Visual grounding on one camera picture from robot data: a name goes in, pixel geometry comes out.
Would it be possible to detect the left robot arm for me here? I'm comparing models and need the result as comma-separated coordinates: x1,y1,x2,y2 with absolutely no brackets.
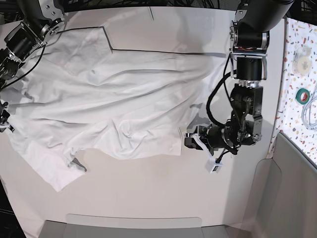
184,0,294,155

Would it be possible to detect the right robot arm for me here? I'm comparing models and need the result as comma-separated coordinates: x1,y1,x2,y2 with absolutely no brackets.
0,0,65,90

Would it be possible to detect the terrazzo pattern side table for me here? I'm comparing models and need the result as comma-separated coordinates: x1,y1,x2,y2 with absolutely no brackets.
267,18,317,163

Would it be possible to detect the white t-shirt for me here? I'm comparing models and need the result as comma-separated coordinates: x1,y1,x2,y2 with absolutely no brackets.
1,27,225,191

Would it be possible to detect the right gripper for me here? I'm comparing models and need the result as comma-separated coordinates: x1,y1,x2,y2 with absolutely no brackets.
0,102,14,131

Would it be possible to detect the white coiled cable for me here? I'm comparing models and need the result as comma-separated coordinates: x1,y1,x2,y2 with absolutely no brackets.
301,78,317,134

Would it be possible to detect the green tape roll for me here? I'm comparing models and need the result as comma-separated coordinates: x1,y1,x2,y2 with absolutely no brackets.
295,88,310,105

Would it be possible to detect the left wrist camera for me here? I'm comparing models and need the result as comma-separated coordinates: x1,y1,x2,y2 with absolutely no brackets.
206,160,222,174

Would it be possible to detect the grey panel at right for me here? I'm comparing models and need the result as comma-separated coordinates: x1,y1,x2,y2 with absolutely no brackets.
242,133,317,238

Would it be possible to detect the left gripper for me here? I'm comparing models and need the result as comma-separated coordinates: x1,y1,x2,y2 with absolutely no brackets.
184,125,225,155

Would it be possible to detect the clear tape dispenser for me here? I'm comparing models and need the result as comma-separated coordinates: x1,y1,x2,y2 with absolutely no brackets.
292,45,312,76

